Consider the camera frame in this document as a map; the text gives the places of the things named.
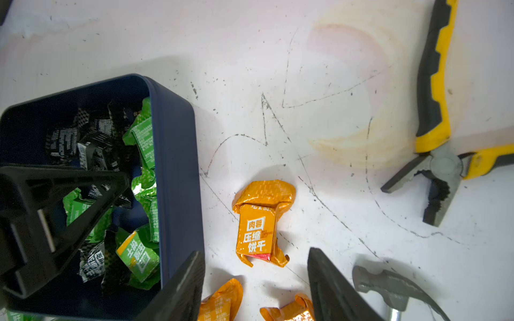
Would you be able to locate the orange cookie packet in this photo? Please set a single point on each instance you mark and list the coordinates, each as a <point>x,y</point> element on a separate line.
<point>260,206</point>
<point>224,304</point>
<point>301,309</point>

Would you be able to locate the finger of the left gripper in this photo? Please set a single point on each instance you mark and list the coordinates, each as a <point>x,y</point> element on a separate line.
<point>48,224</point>

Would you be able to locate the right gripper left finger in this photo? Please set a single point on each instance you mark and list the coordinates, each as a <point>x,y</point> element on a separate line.
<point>181,297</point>

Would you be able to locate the claw hammer black handle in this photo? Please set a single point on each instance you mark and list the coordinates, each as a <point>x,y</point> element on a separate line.
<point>396,290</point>

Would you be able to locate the dark blue storage box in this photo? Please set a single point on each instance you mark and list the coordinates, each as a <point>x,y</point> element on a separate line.
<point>23,129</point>

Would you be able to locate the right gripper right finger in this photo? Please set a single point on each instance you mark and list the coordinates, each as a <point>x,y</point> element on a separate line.
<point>334,298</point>

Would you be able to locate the yellow black pliers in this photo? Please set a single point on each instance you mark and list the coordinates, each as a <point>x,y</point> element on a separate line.
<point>434,159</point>

